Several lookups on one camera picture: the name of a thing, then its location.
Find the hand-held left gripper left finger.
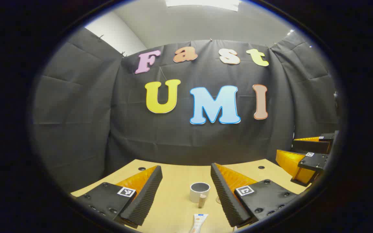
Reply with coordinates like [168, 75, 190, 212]
[71, 165, 163, 229]

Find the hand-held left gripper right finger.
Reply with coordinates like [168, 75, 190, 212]
[210, 163, 303, 228]

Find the white cup with wooden handle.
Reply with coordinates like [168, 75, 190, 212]
[189, 182, 211, 208]

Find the white toothpaste tube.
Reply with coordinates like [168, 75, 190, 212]
[189, 214, 209, 233]

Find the light wooden desktop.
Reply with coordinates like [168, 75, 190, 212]
[71, 159, 311, 233]

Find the black backdrop cloth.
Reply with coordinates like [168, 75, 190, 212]
[31, 28, 341, 193]

